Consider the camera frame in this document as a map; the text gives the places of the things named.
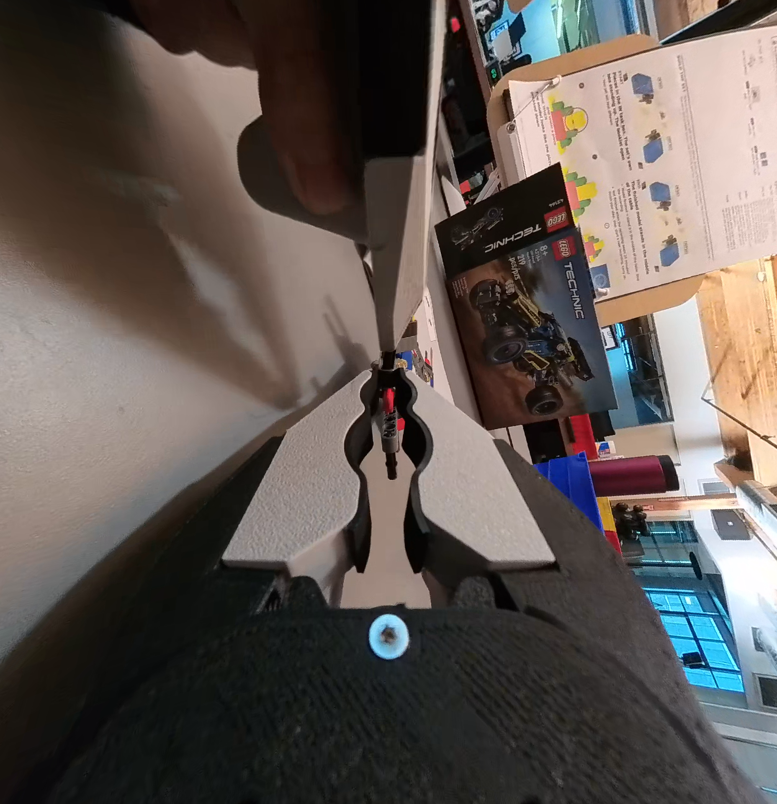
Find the blue storage bin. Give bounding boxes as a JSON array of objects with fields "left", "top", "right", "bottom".
[{"left": 533, "top": 452, "right": 607, "bottom": 536}]

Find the black wall speaker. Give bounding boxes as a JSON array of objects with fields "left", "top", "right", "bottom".
[{"left": 710, "top": 509, "right": 755, "bottom": 541}]

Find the white poster stand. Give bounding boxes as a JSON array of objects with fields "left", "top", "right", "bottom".
[{"left": 494, "top": 121, "right": 529, "bottom": 187}]

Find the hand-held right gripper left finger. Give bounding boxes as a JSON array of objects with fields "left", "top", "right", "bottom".
[{"left": 220, "top": 369, "right": 378, "bottom": 609}]

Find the person's left hand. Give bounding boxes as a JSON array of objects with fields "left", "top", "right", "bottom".
[{"left": 130, "top": 0, "right": 365, "bottom": 217}]

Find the task instruction poster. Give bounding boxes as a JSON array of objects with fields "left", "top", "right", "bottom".
[{"left": 508, "top": 25, "right": 777, "bottom": 304}]

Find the lego set box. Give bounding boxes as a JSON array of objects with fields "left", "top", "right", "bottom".
[{"left": 434, "top": 165, "right": 619, "bottom": 432}]

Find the maroon water bottle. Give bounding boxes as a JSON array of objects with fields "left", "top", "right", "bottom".
[{"left": 587, "top": 455, "right": 681, "bottom": 496}]

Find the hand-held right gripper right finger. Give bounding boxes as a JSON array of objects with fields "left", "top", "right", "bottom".
[{"left": 401, "top": 369, "right": 559, "bottom": 609}]

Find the grey lego chassis assembly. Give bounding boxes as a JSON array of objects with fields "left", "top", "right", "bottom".
[{"left": 371, "top": 327, "right": 435, "bottom": 482}]

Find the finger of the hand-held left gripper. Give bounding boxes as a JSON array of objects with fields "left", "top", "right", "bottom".
[{"left": 237, "top": 0, "right": 450, "bottom": 354}]

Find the large silver air duct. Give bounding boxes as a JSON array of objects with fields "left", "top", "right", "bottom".
[{"left": 737, "top": 480, "right": 777, "bottom": 569}]

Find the large paned window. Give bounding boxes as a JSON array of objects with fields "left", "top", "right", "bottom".
[{"left": 643, "top": 587, "right": 745, "bottom": 693}]

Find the blue wall screen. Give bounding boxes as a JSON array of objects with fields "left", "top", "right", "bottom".
[{"left": 605, "top": 314, "right": 676, "bottom": 423}]

